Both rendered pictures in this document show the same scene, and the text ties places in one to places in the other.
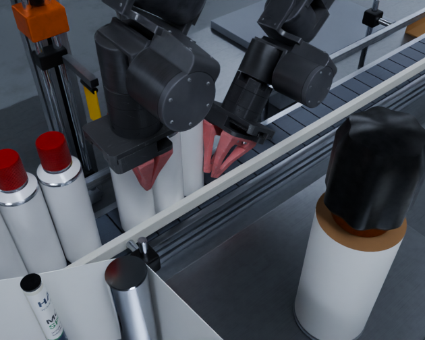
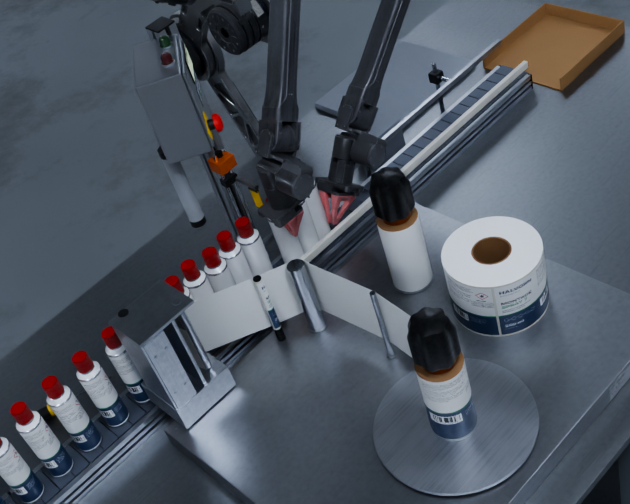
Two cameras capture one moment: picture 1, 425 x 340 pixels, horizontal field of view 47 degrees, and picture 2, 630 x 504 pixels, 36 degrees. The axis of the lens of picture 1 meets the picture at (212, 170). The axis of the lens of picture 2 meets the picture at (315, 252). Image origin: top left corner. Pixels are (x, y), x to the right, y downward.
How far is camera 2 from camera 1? 152 cm
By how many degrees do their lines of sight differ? 6
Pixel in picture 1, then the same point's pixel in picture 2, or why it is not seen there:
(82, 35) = not seen: hidden behind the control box
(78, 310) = (278, 295)
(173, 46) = (291, 166)
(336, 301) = (401, 263)
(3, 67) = (93, 186)
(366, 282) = (408, 248)
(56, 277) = (266, 276)
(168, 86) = (293, 183)
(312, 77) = (370, 152)
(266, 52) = (344, 142)
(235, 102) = (334, 175)
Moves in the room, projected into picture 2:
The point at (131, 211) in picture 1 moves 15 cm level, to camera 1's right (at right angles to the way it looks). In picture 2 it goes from (290, 254) to (353, 237)
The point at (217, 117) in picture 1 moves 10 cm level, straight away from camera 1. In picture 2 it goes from (326, 187) to (322, 161)
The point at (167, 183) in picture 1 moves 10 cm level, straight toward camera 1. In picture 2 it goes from (306, 233) to (316, 260)
